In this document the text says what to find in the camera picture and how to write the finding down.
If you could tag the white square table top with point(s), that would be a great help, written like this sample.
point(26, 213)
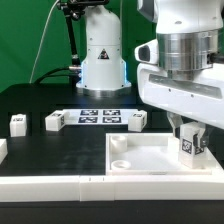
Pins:
point(151, 154)

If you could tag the white U-shaped obstacle fence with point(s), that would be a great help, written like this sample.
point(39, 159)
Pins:
point(111, 187)

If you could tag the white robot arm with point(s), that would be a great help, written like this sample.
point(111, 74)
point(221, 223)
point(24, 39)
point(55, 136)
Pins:
point(169, 49)

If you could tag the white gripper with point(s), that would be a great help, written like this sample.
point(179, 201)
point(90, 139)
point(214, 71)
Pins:
point(201, 99)

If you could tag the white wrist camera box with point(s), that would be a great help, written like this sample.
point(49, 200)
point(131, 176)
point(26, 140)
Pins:
point(147, 52)

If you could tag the white fiducial marker plate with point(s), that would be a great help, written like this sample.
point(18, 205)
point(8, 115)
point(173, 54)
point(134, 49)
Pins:
point(98, 116)

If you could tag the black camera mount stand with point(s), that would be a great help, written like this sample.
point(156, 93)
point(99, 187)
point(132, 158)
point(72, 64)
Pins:
point(73, 10)

